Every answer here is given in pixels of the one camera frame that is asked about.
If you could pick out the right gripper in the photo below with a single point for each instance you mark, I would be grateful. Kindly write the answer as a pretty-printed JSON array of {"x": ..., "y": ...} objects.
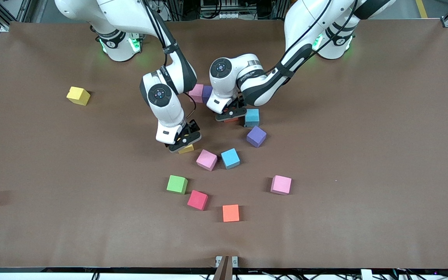
[{"x": 193, "y": 126}]

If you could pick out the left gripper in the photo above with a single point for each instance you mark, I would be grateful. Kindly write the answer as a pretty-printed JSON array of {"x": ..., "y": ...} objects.
[{"x": 240, "y": 104}]

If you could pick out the orange foam cube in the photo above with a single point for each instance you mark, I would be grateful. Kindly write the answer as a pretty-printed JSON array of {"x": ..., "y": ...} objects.
[
  {"x": 231, "y": 213},
  {"x": 231, "y": 120}
]

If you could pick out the yellow foam cube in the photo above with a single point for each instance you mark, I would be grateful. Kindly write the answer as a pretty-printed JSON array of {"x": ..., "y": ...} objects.
[
  {"x": 78, "y": 96},
  {"x": 188, "y": 149}
]

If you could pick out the pink foam cube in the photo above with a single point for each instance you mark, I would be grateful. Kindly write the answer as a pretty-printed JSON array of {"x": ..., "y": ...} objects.
[
  {"x": 280, "y": 184},
  {"x": 207, "y": 160},
  {"x": 196, "y": 92}
]

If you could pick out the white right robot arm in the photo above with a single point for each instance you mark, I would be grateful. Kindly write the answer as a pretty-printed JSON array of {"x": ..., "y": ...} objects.
[{"x": 165, "y": 112}]

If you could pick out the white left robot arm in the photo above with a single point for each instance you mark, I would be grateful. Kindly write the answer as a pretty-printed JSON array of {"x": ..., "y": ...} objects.
[{"x": 305, "y": 23}]

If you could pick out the blue foam cube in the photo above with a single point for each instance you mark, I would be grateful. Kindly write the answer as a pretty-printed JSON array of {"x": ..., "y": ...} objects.
[
  {"x": 230, "y": 158},
  {"x": 252, "y": 118}
]

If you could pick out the purple foam cube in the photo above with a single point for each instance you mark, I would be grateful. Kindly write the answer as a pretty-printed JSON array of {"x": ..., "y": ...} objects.
[
  {"x": 207, "y": 93},
  {"x": 256, "y": 136}
]

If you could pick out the green foam cube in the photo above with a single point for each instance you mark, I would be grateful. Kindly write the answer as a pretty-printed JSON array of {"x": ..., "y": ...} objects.
[{"x": 177, "y": 184}]

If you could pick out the red foam cube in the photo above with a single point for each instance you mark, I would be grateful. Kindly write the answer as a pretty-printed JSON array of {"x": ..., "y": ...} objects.
[{"x": 197, "y": 200}]

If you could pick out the brown paper table cover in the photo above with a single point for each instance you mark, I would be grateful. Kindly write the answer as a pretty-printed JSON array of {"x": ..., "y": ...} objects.
[{"x": 91, "y": 155}]

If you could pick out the white socket box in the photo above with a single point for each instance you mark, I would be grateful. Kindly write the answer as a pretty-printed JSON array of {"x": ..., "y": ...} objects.
[{"x": 224, "y": 15}]

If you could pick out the metal clamp bracket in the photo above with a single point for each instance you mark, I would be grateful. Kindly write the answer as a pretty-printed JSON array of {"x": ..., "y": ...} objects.
[{"x": 226, "y": 268}]

